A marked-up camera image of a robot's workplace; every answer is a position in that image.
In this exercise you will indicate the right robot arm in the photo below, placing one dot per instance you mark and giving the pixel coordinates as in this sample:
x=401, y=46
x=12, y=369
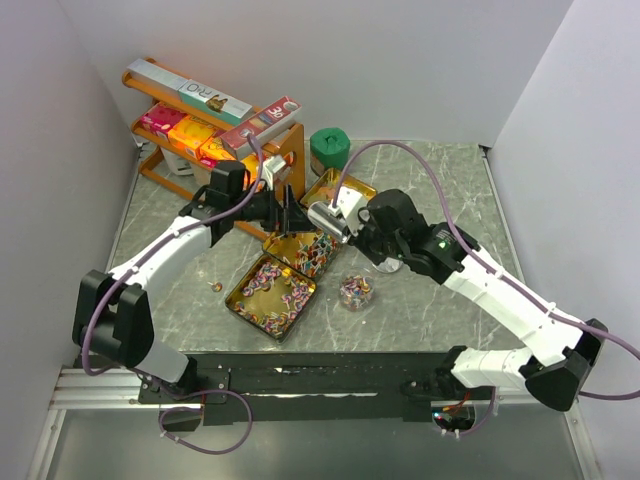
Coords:
x=555, y=359

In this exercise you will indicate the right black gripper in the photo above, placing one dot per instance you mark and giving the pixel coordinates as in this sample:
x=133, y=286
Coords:
x=358, y=240

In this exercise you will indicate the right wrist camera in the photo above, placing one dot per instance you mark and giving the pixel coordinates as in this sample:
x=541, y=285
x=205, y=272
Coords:
x=347, y=207

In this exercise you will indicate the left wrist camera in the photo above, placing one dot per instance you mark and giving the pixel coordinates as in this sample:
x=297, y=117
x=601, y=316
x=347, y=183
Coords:
x=274, y=170

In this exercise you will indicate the red white long box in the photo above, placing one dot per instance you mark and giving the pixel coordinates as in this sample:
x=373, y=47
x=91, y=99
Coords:
x=265, y=125

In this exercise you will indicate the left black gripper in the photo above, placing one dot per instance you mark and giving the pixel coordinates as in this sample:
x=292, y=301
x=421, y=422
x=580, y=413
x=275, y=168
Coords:
x=286, y=220

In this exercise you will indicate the clear round lid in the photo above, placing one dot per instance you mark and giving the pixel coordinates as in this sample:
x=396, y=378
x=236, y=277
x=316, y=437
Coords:
x=389, y=266

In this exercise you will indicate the metal candy scoop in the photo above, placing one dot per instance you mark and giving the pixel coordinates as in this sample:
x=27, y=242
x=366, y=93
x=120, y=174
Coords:
x=329, y=221

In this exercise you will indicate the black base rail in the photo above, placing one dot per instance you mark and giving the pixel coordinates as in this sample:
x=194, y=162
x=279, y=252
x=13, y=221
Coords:
x=284, y=386

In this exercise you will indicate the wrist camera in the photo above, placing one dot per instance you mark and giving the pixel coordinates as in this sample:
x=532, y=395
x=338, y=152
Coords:
x=274, y=170
x=347, y=207

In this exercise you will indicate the orange snack box left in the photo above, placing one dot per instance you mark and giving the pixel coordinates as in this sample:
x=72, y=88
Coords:
x=190, y=133

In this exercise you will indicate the orange snack box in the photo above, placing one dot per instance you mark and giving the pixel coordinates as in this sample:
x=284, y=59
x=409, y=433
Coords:
x=251, y=164
x=190, y=133

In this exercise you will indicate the fallen swirl lollipop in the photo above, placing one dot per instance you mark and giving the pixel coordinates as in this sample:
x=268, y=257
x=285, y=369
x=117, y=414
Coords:
x=216, y=286

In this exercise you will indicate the orange snack box right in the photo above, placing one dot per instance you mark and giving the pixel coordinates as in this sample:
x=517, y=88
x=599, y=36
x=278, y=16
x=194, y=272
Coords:
x=251, y=164

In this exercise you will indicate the tin of round lollipops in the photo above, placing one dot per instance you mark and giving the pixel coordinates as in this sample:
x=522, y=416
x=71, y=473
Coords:
x=308, y=253

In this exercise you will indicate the grey long box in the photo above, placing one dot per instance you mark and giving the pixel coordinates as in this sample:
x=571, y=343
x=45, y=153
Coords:
x=157, y=77

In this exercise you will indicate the yellow pink snack box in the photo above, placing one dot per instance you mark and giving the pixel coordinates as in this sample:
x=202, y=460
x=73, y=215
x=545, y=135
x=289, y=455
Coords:
x=212, y=152

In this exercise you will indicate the tin of swirl lollipops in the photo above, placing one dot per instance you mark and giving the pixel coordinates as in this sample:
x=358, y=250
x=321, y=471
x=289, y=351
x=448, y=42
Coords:
x=271, y=297

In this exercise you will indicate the clear plastic cup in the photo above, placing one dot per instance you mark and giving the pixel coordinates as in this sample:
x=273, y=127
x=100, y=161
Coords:
x=356, y=291

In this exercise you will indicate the orange wooden shelf rack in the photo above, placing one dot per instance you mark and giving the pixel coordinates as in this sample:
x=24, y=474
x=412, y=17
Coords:
x=289, y=144

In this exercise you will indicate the white teal cat box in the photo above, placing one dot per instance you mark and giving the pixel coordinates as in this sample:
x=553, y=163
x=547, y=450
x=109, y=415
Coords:
x=216, y=103

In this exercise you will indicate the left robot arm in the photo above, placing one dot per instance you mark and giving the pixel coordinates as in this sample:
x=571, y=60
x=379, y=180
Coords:
x=113, y=317

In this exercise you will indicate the green covered jar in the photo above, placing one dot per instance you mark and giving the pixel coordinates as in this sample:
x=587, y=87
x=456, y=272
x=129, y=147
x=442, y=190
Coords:
x=329, y=148

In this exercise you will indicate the tin of pastel candies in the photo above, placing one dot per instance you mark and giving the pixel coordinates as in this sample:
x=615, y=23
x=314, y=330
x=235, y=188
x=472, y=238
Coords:
x=324, y=188

